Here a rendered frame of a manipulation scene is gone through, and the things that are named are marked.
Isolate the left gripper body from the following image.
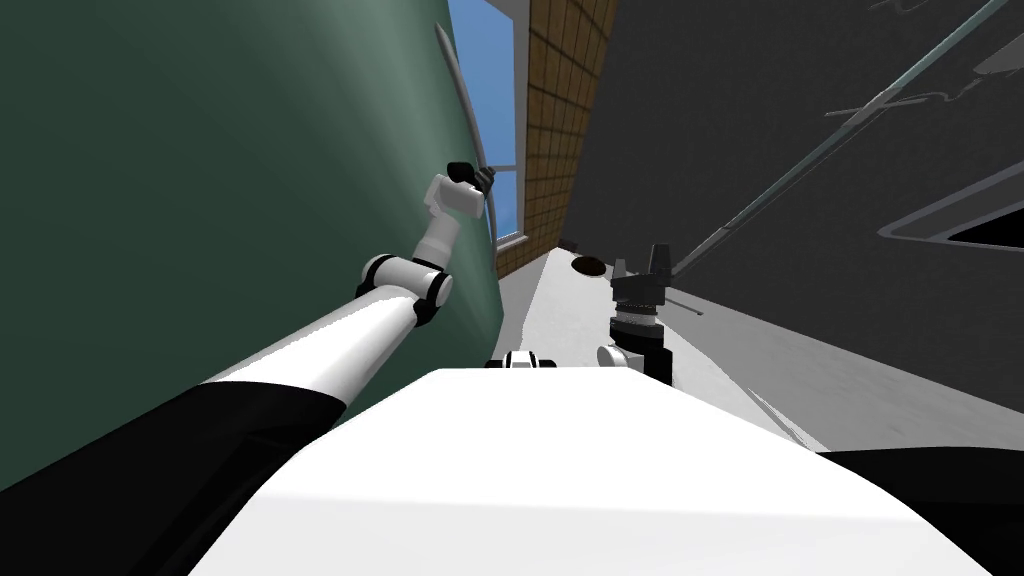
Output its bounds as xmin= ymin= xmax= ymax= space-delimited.
xmin=445 ymin=161 xmax=484 ymax=192

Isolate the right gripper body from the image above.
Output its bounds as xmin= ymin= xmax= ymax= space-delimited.
xmin=610 ymin=270 xmax=674 ymax=307

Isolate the curved grey bar handle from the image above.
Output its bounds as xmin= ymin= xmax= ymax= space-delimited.
xmin=434 ymin=23 xmax=500 ymax=243

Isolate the blue window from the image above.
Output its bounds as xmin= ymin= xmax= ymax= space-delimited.
xmin=447 ymin=0 xmax=531 ymax=244

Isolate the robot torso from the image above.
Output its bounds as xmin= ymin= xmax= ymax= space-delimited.
xmin=187 ymin=349 xmax=995 ymax=576

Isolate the long grey bar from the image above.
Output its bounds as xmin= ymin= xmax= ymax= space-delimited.
xmin=675 ymin=0 xmax=1011 ymax=277

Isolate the green appliance door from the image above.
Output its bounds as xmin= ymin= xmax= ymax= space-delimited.
xmin=0 ymin=0 xmax=505 ymax=491

